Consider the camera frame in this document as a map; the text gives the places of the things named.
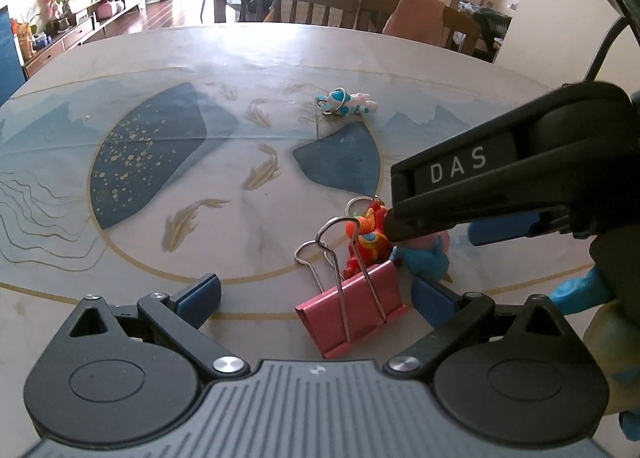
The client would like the pink blue toy figurine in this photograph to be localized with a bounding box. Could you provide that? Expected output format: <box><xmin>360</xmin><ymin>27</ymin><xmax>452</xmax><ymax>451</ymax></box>
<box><xmin>390</xmin><ymin>231</ymin><xmax>452</xmax><ymax>284</ymax></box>

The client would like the wooden dining chair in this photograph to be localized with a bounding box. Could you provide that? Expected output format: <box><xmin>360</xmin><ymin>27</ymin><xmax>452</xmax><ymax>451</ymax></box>
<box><xmin>214</xmin><ymin>0</ymin><xmax>360</xmax><ymax>29</ymax></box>

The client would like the orange toy keychain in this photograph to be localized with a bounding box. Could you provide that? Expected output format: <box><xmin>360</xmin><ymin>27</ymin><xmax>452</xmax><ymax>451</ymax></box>
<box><xmin>342</xmin><ymin>196</ymin><xmax>393</xmax><ymax>278</ymax></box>

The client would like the wooden chair with pink cloth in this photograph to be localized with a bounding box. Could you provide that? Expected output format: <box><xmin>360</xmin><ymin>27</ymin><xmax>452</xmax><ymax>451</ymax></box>
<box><xmin>355</xmin><ymin>0</ymin><xmax>480</xmax><ymax>55</ymax></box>

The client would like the wooden tv cabinet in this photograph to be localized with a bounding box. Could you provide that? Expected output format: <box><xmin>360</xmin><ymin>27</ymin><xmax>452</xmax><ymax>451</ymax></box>
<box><xmin>23</xmin><ymin>0</ymin><xmax>145</xmax><ymax>79</ymax></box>

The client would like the white blue toy figurine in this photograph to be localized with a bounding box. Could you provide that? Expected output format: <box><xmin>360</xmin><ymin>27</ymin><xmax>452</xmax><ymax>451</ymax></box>
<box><xmin>314</xmin><ymin>88</ymin><xmax>378</xmax><ymax>116</ymax></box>

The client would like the pink binder clip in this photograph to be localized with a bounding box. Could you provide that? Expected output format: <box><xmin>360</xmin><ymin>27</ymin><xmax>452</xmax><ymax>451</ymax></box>
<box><xmin>295</xmin><ymin>217</ymin><xmax>408</xmax><ymax>360</ymax></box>

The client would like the patterned table mat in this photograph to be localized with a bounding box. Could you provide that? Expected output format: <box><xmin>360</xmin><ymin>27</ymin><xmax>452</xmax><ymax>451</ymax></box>
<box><xmin>0</xmin><ymin>57</ymin><xmax>597</xmax><ymax>324</ymax></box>

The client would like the blue gloved hand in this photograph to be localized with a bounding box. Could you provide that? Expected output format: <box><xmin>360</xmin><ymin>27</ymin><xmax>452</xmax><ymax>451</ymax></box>
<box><xmin>546</xmin><ymin>227</ymin><xmax>640</xmax><ymax>439</ymax></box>

